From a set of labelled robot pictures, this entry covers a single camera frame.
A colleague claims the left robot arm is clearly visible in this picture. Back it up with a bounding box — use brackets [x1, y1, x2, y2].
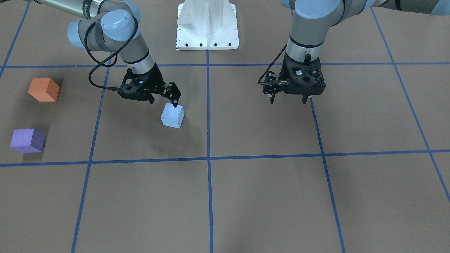
[258, 0, 450, 104]

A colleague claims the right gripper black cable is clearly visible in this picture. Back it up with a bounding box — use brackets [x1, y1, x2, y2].
[84, 16, 139, 92]

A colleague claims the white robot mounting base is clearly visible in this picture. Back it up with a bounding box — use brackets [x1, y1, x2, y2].
[176, 0, 239, 50]

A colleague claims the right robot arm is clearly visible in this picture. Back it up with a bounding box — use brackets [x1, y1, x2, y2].
[37, 0, 181, 107]

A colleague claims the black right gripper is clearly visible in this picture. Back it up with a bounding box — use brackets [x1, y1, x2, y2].
[117, 64, 181, 108]

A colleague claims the purple foam block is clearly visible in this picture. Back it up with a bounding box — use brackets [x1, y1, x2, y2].
[10, 129, 46, 154]

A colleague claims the orange foam block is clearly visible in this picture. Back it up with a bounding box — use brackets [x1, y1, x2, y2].
[28, 78, 60, 102]

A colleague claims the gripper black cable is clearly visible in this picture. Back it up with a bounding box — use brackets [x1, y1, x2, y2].
[258, 43, 288, 85]
[84, 16, 139, 92]

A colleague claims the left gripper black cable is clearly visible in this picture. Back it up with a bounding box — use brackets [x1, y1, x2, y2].
[258, 43, 288, 85]

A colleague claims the light blue foam block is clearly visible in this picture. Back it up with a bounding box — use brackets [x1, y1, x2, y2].
[160, 103, 185, 129]

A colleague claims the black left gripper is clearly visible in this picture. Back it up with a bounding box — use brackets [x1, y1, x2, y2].
[263, 53, 326, 105]

